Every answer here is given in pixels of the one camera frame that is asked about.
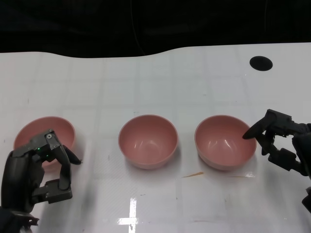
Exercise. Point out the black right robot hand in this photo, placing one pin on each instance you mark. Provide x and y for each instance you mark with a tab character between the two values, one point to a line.
298	145

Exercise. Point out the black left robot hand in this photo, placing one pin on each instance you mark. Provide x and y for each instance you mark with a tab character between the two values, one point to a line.
22	170

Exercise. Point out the pink plastic bowl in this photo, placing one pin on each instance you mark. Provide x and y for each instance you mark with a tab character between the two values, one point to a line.
218	143
148	143
60	128

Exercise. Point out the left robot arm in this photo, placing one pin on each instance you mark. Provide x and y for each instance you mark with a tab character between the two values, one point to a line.
9	221

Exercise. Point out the black round table grommet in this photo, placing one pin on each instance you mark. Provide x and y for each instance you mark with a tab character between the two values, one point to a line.
261	63

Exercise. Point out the orange sliver scrap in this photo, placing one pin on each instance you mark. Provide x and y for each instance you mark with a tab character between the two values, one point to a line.
195	174

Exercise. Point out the black backdrop cloth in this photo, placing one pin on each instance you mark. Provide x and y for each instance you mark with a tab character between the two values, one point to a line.
73	24

